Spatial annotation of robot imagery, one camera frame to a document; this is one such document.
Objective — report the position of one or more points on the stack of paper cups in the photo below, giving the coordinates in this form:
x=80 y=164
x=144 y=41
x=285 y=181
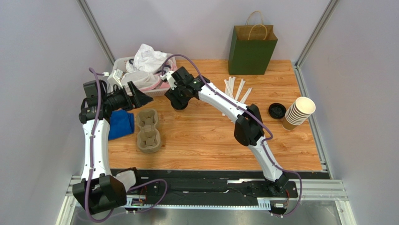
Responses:
x=298 y=113

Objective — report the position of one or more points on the crumpled white cloth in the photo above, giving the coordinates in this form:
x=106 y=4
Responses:
x=148 y=60

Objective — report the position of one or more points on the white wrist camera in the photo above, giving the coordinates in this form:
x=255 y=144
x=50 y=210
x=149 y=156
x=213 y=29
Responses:
x=115 y=79
x=168 y=78

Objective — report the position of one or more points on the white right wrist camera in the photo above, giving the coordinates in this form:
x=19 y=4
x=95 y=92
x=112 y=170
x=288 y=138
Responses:
x=168 y=78

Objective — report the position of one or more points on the cardboard cup carrier tray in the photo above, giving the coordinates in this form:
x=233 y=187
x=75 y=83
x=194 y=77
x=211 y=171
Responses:
x=148 y=137

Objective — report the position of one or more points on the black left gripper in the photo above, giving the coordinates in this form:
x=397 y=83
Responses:
x=137 y=98

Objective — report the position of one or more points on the brown paper coffee cup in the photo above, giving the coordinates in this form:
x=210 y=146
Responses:
x=178 y=106

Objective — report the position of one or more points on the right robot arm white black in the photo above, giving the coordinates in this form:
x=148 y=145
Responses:
x=248 y=130

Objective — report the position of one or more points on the blue cloth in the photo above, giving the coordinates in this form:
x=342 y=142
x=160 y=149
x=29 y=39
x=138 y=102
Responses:
x=122 y=123

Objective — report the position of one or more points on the white plastic basket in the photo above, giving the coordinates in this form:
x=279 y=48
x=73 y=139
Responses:
x=119 y=63

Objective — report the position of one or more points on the green paper gift bag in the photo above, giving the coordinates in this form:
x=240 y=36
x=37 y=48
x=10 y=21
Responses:
x=252 y=46

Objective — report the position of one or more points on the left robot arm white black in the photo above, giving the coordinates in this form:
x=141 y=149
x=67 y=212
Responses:
x=99 y=190

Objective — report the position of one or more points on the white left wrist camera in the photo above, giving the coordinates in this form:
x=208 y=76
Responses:
x=115 y=79

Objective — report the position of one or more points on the stack of black lids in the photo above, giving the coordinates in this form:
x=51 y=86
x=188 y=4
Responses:
x=277 y=110

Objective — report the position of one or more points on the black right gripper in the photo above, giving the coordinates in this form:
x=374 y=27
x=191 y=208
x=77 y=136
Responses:
x=173 y=95

